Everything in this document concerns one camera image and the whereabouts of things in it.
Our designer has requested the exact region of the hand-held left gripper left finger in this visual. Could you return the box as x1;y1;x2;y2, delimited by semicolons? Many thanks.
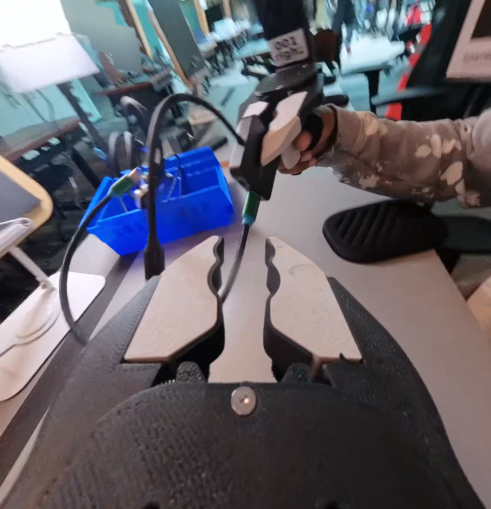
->
124;235;224;363

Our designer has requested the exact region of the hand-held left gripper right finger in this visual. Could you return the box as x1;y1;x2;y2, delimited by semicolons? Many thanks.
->
264;237;363;365

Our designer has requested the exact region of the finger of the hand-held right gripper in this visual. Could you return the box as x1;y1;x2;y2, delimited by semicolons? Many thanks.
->
260;92;309;168
235;101;269;141

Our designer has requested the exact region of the black adapter box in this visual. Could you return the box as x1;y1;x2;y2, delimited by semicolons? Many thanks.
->
229;115;279;200

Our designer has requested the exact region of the blue plastic bin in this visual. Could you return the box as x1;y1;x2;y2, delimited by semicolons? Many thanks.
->
80;146;235;255

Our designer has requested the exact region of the person's right forearm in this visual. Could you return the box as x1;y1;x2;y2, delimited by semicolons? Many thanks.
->
317;104;491;208

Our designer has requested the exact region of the person's right hand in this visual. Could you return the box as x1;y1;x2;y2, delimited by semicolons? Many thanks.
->
277;104;338;176

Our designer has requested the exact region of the white tablet stand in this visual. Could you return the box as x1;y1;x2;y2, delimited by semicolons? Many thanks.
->
0;218;107;402

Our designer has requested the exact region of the black chair armrest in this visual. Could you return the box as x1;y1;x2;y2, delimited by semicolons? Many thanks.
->
323;199;449;263

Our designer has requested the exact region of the white printed sign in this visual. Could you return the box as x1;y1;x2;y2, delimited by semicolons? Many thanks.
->
445;0;491;82

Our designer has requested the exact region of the white background table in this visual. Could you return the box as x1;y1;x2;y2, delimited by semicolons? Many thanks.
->
0;34;101;94

